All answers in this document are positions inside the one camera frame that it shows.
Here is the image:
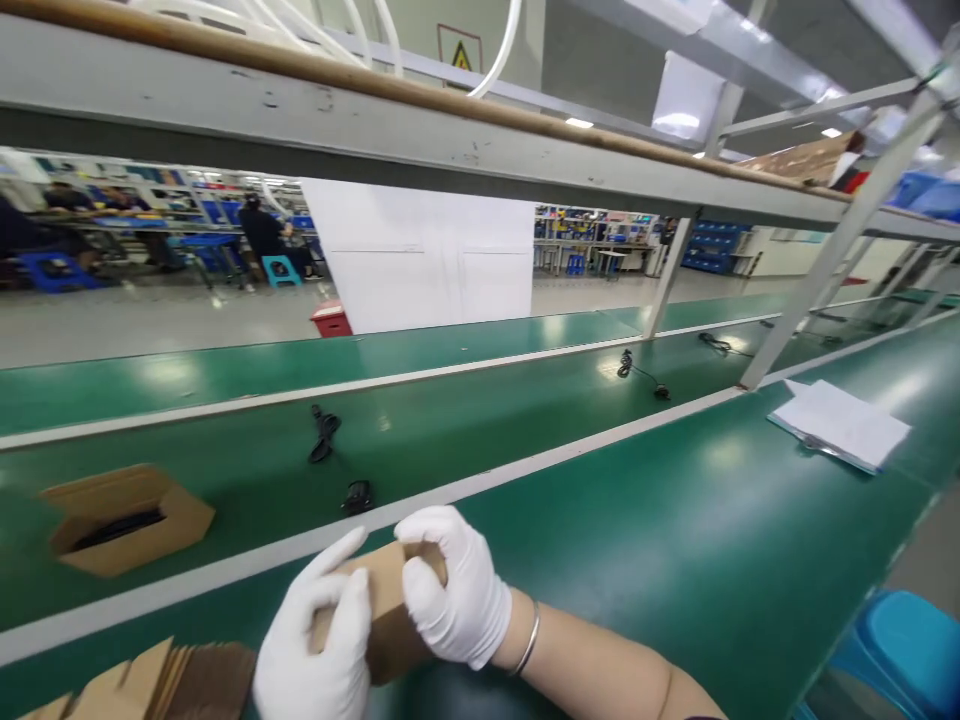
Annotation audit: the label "small brown cardboard box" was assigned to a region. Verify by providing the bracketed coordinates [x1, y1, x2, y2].
[309, 539, 451, 688]

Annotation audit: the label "person's right hand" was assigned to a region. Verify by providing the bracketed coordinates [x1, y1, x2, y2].
[393, 504, 516, 672]

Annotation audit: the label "grey metal shelf frame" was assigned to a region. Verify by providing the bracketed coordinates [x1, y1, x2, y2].
[0, 0, 960, 391]

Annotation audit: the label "red box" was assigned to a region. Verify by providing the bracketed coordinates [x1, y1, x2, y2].
[309, 299, 355, 339]

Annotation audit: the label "brown cardboard sheet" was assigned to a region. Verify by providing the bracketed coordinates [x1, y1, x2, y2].
[731, 130, 871, 190]

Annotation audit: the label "hanging white sheet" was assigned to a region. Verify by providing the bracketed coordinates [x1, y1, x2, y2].
[650, 50, 728, 141]

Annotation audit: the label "white hoses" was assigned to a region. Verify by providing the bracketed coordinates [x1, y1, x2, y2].
[142, 0, 526, 100]

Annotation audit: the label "blue plastic bins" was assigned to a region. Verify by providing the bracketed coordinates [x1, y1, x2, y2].
[890, 166, 960, 220]

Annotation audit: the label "large white board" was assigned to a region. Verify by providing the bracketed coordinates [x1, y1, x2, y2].
[299, 177, 538, 337]

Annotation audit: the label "teal plastic stool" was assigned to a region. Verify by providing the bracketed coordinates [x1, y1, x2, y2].
[260, 254, 304, 289]

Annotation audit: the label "dark blue plastic stool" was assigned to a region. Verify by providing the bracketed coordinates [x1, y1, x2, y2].
[14, 250, 104, 293]

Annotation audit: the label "clipboard with white papers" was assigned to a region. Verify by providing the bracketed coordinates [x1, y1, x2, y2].
[765, 378, 913, 477]

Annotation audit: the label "person's left hand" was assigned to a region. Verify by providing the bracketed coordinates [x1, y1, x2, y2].
[252, 524, 373, 720]

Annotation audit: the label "open brown cardboard box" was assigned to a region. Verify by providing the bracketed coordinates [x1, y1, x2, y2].
[38, 463, 217, 580]

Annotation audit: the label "yellow triangle warning sign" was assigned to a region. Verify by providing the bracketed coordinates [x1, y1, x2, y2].
[437, 22, 482, 76]

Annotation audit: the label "rack of blue bins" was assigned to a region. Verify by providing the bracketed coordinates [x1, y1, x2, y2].
[680, 218, 754, 276]

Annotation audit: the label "stack of flat cardboard boxes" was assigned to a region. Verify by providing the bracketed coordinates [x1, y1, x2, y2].
[14, 637, 260, 720]

